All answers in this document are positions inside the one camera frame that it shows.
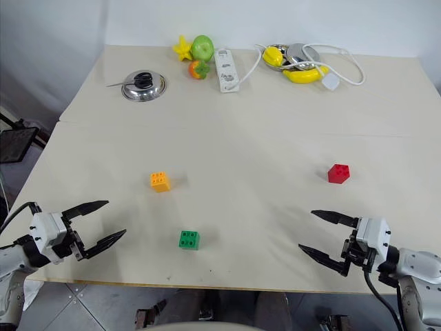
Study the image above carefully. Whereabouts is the yellow toy banana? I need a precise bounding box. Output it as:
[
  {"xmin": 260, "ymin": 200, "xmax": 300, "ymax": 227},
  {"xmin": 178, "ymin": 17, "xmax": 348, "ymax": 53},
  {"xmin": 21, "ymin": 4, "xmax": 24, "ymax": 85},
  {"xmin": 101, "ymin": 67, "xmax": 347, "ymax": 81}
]
[{"xmin": 282, "ymin": 66, "xmax": 330, "ymax": 85}]

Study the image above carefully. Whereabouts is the orange toy persimmon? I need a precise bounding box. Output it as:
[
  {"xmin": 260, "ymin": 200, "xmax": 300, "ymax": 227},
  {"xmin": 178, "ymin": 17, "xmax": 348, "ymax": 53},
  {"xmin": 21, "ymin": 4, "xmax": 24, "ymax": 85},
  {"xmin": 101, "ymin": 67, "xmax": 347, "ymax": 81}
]
[{"xmin": 187, "ymin": 59, "xmax": 211, "ymax": 81}]

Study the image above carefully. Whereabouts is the black stand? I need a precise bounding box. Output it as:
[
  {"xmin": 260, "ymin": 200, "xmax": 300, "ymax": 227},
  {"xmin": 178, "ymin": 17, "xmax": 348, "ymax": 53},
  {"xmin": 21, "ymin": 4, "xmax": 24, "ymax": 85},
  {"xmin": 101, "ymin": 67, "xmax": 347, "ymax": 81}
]
[{"xmin": 0, "ymin": 109, "xmax": 48, "ymax": 150}]

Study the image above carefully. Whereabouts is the red toy brick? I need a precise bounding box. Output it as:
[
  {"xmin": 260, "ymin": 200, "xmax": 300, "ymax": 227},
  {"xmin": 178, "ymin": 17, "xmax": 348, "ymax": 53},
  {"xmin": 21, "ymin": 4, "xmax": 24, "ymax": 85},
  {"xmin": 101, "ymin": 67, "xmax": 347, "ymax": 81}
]
[{"xmin": 327, "ymin": 163, "xmax": 351, "ymax": 185}]

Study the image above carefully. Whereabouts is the yellow toy starfruit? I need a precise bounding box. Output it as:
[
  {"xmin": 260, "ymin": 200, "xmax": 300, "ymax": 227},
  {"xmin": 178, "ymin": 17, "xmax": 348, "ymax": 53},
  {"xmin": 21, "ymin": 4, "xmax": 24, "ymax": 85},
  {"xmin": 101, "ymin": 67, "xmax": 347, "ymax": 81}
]
[{"xmin": 172, "ymin": 34, "xmax": 194, "ymax": 63}]

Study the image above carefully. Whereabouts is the white crumpled cloth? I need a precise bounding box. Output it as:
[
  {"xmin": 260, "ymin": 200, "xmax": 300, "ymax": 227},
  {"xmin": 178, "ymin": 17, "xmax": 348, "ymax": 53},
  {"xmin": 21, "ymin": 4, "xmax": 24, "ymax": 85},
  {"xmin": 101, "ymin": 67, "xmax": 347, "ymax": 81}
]
[{"xmin": 22, "ymin": 278, "xmax": 45, "ymax": 312}]

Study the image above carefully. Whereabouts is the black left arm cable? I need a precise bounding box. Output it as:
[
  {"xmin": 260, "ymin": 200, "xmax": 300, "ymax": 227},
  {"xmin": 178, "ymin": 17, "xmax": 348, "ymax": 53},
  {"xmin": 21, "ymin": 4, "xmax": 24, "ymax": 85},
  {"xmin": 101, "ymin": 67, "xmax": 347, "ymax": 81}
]
[{"xmin": 0, "ymin": 201, "xmax": 43, "ymax": 236}]

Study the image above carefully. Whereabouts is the round steel lid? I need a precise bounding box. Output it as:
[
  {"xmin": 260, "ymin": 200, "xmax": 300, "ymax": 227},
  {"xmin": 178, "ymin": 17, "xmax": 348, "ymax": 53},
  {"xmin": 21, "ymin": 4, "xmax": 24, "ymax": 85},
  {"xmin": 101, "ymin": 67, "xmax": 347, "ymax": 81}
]
[{"xmin": 286, "ymin": 42, "xmax": 322, "ymax": 66}]

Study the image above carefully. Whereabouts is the white plug adapter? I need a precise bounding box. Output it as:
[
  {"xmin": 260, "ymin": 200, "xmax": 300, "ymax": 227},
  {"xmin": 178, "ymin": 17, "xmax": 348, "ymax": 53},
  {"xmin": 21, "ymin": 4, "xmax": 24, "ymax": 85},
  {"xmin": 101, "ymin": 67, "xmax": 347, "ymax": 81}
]
[{"xmin": 321, "ymin": 72, "xmax": 341, "ymax": 92}]

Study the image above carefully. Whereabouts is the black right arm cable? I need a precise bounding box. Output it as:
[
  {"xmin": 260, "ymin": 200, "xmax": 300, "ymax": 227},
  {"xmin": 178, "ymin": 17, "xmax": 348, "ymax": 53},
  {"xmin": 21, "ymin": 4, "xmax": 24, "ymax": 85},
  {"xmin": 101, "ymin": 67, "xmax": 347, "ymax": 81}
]
[{"xmin": 362, "ymin": 268, "xmax": 404, "ymax": 331}]

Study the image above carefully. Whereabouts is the yellow toy lemon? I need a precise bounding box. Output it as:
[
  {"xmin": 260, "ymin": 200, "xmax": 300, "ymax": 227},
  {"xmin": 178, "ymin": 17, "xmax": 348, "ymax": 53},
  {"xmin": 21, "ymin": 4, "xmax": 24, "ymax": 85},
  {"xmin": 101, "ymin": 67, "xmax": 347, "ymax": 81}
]
[{"xmin": 262, "ymin": 47, "xmax": 285, "ymax": 68}]

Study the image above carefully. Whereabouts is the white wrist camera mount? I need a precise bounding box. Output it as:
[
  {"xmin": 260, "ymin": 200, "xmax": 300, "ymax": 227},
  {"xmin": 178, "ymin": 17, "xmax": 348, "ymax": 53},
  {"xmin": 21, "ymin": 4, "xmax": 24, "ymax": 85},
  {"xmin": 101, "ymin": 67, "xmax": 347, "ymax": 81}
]
[
  {"xmin": 355, "ymin": 216, "xmax": 392, "ymax": 259},
  {"xmin": 28, "ymin": 211, "xmax": 68, "ymax": 263}
]

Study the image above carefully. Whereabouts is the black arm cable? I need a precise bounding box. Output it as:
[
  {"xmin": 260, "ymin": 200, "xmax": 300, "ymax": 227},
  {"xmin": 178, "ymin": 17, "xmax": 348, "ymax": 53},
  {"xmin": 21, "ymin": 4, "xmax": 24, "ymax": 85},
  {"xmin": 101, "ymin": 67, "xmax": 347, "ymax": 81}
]
[
  {"xmin": 0, "ymin": 201, "xmax": 43, "ymax": 236},
  {"xmin": 362, "ymin": 268, "xmax": 404, "ymax": 331}
]

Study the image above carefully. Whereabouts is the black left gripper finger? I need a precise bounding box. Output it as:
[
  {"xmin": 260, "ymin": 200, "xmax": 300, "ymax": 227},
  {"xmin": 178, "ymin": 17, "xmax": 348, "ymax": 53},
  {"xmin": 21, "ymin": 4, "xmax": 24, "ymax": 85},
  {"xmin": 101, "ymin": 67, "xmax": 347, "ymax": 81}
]
[
  {"xmin": 81, "ymin": 228, "xmax": 127, "ymax": 261},
  {"xmin": 61, "ymin": 200, "xmax": 110, "ymax": 221}
]

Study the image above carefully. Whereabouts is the green toy apple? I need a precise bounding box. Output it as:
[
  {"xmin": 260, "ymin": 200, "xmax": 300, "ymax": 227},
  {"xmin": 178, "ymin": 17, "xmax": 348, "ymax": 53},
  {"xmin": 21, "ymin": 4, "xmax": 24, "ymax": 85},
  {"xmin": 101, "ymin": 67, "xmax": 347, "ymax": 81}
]
[{"xmin": 189, "ymin": 34, "xmax": 216, "ymax": 63}]

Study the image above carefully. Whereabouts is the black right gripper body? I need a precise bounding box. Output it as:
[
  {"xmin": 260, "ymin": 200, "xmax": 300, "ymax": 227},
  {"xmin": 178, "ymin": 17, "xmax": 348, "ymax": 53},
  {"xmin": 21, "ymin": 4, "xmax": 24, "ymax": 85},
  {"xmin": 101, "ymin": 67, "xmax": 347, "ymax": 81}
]
[{"xmin": 340, "ymin": 227, "xmax": 379, "ymax": 275}]

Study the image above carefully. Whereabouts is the steel bowl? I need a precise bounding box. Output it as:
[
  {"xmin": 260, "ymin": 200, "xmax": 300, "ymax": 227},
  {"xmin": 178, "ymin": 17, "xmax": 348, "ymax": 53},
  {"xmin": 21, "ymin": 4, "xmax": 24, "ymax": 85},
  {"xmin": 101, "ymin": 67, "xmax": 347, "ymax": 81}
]
[{"xmin": 262, "ymin": 43, "xmax": 294, "ymax": 72}]

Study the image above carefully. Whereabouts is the steel pot lid black knob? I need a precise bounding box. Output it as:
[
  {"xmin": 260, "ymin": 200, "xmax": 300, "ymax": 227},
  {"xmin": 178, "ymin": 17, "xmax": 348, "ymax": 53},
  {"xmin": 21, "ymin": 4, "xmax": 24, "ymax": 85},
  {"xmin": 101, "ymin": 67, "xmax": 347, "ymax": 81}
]
[{"xmin": 121, "ymin": 69, "xmax": 170, "ymax": 103}]

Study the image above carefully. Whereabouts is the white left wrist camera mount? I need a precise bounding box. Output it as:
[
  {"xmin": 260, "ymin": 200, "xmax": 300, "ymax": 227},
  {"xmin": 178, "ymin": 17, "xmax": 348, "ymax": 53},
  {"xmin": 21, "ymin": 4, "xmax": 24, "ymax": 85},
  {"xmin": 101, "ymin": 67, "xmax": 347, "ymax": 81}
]
[{"xmin": 28, "ymin": 211, "xmax": 68, "ymax": 263}]

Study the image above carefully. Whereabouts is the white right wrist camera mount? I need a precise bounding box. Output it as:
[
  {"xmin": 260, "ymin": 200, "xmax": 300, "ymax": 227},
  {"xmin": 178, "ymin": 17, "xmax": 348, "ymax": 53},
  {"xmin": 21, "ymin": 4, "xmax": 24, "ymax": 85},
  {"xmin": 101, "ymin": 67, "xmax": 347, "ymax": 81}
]
[{"xmin": 355, "ymin": 216, "xmax": 392, "ymax": 259}]

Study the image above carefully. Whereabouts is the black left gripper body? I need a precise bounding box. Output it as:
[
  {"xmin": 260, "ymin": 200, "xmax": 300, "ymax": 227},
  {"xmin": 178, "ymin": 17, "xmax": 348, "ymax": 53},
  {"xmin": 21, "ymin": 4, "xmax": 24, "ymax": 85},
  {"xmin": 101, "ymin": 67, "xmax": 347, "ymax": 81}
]
[{"xmin": 50, "ymin": 219, "xmax": 88, "ymax": 265}]

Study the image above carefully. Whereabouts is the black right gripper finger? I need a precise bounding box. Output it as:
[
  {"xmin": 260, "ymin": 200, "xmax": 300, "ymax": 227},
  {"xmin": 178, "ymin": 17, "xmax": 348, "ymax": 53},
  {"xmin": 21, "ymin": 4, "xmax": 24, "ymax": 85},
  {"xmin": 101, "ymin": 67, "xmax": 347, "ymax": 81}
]
[
  {"xmin": 298, "ymin": 243, "xmax": 347, "ymax": 277},
  {"xmin": 310, "ymin": 209, "xmax": 361, "ymax": 229}
]

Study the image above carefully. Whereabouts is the black tablet screen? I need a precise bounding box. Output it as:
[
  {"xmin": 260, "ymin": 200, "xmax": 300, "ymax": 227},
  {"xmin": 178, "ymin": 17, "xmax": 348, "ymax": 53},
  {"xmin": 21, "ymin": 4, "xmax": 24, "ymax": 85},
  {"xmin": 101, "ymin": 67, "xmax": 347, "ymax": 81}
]
[{"xmin": 0, "ymin": 126, "xmax": 40, "ymax": 164}]

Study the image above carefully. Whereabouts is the white power strip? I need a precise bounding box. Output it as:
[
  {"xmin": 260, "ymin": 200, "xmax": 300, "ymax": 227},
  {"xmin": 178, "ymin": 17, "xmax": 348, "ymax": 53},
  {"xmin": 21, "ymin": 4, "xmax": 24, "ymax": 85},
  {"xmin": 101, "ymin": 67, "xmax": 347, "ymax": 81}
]
[{"xmin": 214, "ymin": 48, "xmax": 240, "ymax": 94}]

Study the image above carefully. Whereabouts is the green toy brick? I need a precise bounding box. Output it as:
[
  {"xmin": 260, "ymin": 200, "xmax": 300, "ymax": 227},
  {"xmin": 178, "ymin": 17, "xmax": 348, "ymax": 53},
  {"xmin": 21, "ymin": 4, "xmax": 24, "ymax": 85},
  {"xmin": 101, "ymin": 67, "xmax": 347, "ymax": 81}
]
[{"xmin": 178, "ymin": 230, "xmax": 201, "ymax": 250}]

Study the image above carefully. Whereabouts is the orange toy brick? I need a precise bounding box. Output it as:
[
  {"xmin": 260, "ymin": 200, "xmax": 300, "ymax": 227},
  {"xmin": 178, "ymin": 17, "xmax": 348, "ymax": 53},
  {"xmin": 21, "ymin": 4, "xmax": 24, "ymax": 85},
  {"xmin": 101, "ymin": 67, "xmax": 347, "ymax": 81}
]
[{"xmin": 150, "ymin": 171, "xmax": 172, "ymax": 193}]

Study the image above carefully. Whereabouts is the white power strip cable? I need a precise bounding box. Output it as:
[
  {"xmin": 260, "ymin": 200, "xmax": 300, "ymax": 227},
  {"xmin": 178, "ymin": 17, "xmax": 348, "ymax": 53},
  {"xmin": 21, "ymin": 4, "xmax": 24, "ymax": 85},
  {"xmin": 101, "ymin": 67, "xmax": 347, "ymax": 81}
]
[{"xmin": 236, "ymin": 42, "xmax": 366, "ymax": 86}]

